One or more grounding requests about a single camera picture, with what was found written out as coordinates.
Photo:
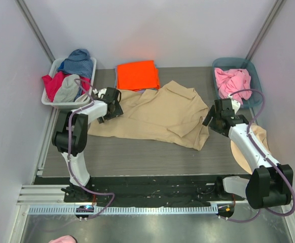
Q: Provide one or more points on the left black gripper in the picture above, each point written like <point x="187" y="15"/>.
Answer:
<point x="116" y="109"/>

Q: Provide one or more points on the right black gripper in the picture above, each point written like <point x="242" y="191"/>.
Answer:
<point x="214" y="119"/>

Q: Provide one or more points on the beige t shirt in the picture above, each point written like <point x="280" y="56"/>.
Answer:
<point x="172" y="114"/>

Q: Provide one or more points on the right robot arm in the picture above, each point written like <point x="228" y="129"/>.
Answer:
<point x="270" y="184"/>

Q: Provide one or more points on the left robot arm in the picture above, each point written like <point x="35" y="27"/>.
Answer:
<point x="70" y="133"/>

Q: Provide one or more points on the white laundry basket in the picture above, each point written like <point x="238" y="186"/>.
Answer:
<point x="83" y="100"/>

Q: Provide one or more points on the orange folded t shirt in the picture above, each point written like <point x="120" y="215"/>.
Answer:
<point x="137" y="76"/>

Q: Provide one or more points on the pink crumpled t shirt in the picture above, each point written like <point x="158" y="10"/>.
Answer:
<point x="231" y="81"/>

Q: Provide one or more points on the grey garment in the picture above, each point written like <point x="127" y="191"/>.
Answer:
<point x="69" y="90"/>

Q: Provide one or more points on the teal plastic basin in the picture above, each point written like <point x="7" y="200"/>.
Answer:
<point x="247" y="99"/>

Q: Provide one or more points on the blue patterned garment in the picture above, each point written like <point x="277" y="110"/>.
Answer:
<point x="78" y="62"/>

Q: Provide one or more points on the beige bucket hat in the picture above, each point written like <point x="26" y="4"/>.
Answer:
<point x="261" y="135"/>

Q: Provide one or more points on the magenta garment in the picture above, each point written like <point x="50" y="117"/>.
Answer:
<point x="52" y="84"/>

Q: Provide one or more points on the pink object bottom edge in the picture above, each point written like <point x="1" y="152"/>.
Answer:
<point x="64" y="239"/>

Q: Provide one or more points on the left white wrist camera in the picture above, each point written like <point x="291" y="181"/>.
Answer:
<point x="99" y="94"/>

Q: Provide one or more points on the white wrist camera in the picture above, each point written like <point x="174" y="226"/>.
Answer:
<point x="99" y="94"/>
<point x="235" y="104"/>

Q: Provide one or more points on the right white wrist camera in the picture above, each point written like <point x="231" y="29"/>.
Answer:
<point x="235" y="104"/>

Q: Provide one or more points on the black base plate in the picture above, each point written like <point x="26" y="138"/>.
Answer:
<point x="186" y="179"/>

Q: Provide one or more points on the white slotted cable duct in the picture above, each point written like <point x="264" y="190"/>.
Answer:
<point x="82" y="210"/>

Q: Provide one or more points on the aluminium rail frame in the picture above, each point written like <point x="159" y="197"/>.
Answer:
<point x="41" y="193"/>

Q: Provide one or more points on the right aluminium corner post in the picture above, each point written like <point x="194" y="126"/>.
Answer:
<point x="270" y="19"/>

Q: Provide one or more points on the aluminium corner post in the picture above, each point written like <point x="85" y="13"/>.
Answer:
<point x="35" y="29"/>
<point x="270" y="19"/>

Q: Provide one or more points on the left aluminium corner post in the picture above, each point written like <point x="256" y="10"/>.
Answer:
<point x="35" y="29"/>

